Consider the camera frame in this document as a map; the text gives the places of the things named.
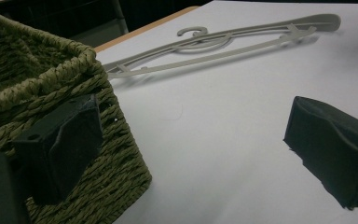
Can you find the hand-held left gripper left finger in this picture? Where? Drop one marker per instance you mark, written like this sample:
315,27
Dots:
62,146

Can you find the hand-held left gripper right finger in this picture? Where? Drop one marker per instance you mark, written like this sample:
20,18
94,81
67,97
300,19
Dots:
332,146

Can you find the green woven basket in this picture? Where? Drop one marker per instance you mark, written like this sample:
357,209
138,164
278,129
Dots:
43,74

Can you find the grey plastic clothes hanger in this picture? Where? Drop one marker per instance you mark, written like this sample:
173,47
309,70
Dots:
205,43

